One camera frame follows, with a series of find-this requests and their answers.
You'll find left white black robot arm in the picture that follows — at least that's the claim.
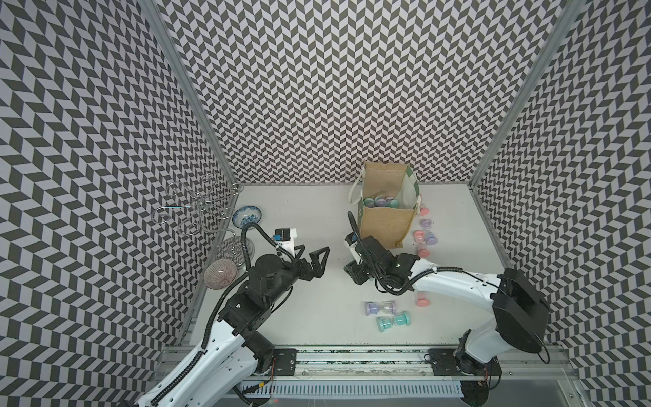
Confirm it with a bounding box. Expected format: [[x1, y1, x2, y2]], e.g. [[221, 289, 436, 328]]
[[132, 247, 330, 406]]

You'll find green hourglass front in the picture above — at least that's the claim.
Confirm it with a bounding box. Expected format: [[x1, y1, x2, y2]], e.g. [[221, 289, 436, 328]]
[[376, 311, 411, 332]]

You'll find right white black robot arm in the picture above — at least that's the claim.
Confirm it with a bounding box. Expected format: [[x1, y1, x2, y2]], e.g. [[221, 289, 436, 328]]
[[344, 232, 550, 376]]

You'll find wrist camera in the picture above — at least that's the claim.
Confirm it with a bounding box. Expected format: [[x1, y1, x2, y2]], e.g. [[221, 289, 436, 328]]
[[344, 232, 358, 254], [273, 228, 298, 256]]

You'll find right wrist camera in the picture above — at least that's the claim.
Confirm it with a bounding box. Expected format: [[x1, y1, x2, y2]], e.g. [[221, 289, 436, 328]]
[[344, 232, 358, 254]]

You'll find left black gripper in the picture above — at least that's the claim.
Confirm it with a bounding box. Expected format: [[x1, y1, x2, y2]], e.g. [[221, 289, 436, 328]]
[[265, 243, 329, 307]]

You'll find purple hourglass right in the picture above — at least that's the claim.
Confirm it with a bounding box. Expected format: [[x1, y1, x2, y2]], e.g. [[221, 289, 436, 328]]
[[420, 219, 438, 246]]

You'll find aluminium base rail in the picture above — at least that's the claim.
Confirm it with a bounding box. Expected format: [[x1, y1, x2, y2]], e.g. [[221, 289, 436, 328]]
[[146, 344, 591, 407]]

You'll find clear glass plate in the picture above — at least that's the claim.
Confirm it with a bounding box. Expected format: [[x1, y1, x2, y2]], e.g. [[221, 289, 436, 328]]
[[215, 236, 246, 269]]

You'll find blue white patterned bowl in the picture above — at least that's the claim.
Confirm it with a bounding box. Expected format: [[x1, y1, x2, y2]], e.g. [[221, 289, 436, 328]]
[[232, 205, 263, 229]]

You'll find wire metal rack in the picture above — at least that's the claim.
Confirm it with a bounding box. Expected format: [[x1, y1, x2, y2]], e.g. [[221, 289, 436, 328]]
[[149, 171, 244, 237]]

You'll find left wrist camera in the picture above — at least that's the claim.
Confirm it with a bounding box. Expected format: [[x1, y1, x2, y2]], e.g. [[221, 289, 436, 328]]
[[273, 228, 298, 256]]

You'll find purple hourglass front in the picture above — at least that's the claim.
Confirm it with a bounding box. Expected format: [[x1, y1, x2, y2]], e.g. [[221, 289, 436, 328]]
[[364, 301, 398, 316]]

